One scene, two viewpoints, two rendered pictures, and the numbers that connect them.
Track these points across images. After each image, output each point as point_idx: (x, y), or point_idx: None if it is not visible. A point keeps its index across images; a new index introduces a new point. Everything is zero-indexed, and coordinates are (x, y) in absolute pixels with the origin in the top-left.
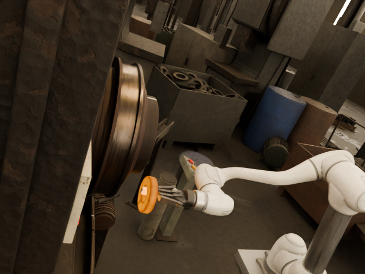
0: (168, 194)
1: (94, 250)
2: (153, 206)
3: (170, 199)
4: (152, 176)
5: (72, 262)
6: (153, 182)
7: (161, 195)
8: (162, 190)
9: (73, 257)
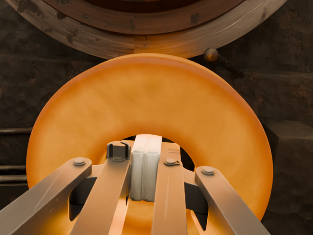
0: (94, 207)
1: (19, 185)
2: (26, 165)
3: (8, 206)
4: (210, 72)
5: (12, 164)
6: (127, 55)
7: (77, 159)
8: (159, 183)
9: (23, 164)
